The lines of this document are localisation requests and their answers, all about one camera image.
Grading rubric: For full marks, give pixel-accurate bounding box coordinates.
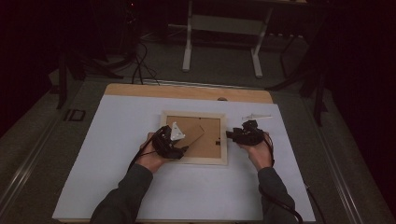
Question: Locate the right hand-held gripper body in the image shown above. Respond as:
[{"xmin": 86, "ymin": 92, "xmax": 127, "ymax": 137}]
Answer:
[{"xmin": 233, "ymin": 114, "xmax": 274, "ymax": 147}]

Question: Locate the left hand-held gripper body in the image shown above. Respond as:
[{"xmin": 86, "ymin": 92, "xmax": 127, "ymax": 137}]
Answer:
[{"xmin": 151, "ymin": 121, "xmax": 185, "ymax": 161}]

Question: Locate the person's right hand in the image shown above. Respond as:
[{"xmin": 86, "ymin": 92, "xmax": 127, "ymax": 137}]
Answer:
[{"xmin": 240, "ymin": 132, "xmax": 275, "ymax": 172}]

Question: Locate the person's left hand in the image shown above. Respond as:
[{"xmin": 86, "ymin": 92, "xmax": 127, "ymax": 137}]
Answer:
[{"xmin": 135, "ymin": 132, "xmax": 172, "ymax": 175}]

